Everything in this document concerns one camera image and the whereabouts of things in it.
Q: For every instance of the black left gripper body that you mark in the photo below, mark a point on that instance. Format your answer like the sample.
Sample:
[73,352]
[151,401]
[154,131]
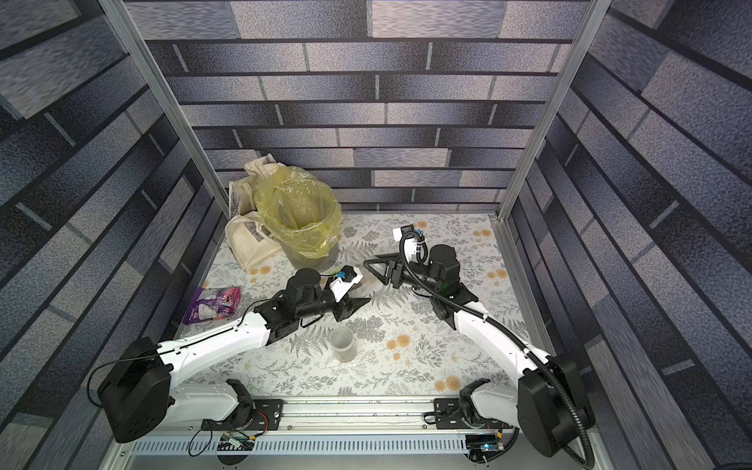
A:
[323,304]

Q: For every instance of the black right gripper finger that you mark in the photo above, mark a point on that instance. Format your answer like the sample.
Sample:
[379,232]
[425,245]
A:
[379,261]
[383,274]

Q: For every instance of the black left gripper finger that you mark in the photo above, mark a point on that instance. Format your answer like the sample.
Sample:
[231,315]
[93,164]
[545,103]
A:
[354,304]
[342,313]

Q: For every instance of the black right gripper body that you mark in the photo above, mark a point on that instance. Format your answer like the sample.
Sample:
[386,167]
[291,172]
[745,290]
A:
[396,273]

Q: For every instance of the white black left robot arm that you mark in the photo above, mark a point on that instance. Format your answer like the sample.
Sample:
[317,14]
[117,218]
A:
[146,387]

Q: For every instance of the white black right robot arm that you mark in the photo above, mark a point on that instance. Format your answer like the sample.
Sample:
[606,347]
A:
[549,403]

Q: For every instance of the short frosted plastic cup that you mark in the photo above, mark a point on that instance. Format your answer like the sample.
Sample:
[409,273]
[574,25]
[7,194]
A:
[343,344]

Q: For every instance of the grey mesh waste bin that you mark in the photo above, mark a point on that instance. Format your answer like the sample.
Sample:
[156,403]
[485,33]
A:
[310,249]

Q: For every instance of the floral patterned table mat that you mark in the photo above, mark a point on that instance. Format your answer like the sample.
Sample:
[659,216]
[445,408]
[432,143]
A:
[402,348]

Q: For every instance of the yellow plastic bin liner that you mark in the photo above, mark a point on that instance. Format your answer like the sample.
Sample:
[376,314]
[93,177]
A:
[294,200]

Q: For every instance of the purple snack packet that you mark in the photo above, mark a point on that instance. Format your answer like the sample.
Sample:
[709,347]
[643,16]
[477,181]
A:
[212,304]

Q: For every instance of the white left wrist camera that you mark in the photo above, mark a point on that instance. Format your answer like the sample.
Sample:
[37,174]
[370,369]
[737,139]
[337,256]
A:
[344,281]

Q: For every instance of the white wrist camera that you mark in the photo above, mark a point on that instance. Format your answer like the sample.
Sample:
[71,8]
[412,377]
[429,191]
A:
[415,247]
[344,281]

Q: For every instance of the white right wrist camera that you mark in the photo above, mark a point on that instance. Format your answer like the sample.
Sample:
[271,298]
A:
[415,247]

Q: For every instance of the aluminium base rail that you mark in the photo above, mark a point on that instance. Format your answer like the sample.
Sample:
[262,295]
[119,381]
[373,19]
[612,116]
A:
[348,426]

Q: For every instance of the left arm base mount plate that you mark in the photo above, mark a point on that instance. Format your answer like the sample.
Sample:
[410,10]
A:
[263,415]

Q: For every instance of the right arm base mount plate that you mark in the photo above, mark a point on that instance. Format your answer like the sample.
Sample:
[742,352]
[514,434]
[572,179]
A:
[450,414]

